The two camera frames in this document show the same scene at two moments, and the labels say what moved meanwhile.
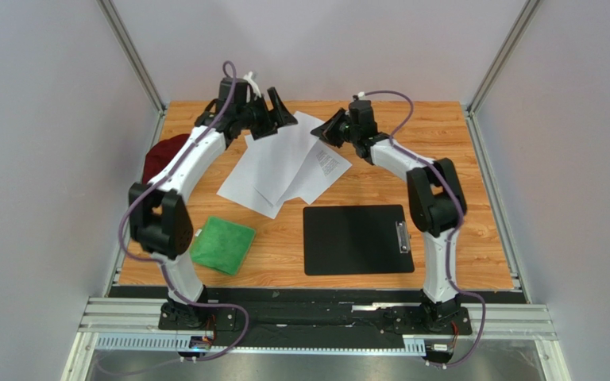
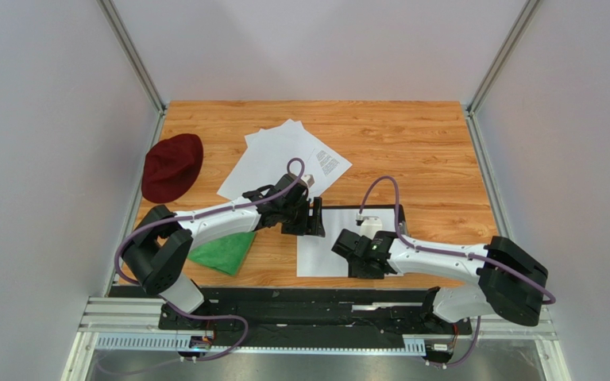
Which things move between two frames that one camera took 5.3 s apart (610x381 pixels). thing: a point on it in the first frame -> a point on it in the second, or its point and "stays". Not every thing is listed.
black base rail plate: [318, 317] stays
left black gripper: [273, 119] -> [303, 228]
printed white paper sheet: [320, 168] stays
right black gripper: [337, 129] -> [352, 250]
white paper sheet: [276, 160] -> [314, 255]
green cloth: [222, 245] stays
